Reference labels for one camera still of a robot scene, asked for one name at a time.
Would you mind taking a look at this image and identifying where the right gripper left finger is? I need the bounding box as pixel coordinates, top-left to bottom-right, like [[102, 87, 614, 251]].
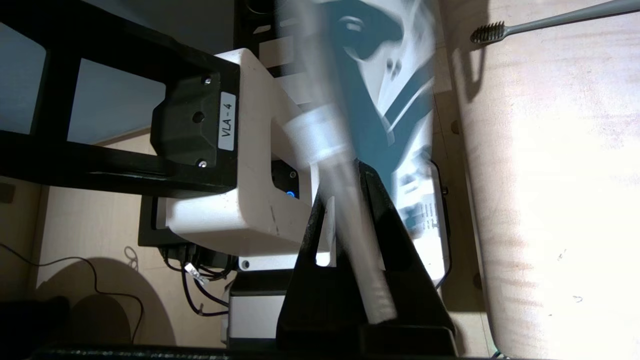
[[277, 195, 368, 333]]

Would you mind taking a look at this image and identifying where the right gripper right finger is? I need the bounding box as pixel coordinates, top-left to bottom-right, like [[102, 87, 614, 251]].
[[357, 161, 456, 328]]

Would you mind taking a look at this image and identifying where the white blue-patterned zip pouch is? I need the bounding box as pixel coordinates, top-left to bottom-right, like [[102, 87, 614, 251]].
[[272, 0, 446, 323]]

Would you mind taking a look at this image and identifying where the grey toothbrush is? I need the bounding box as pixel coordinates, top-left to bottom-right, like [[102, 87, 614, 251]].
[[470, 0, 640, 46]]

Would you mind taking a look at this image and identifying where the black cable bundle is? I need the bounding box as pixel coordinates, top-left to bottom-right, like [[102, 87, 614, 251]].
[[162, 245, 236, 317]]

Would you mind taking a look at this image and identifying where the thin black floor cable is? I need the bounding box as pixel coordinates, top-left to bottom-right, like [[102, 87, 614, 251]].
[[0, 242, 146, 346]]

